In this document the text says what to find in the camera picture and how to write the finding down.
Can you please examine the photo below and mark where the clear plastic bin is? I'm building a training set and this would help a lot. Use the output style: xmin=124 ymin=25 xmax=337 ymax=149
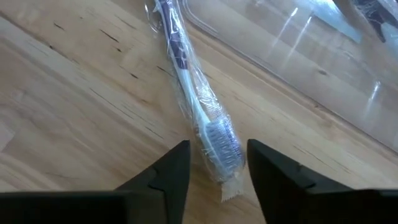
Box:
xmin=180 ymin=0 xmax=398 ymax=153

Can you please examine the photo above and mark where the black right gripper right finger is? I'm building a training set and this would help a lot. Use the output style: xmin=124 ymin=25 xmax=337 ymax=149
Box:
xmin=247 ymin=138 xmax=398 ymax=224

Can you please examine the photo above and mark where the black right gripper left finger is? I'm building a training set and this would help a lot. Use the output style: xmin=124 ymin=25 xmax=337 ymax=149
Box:
xmin=0 ymin=139 xmax=191 ymax=224

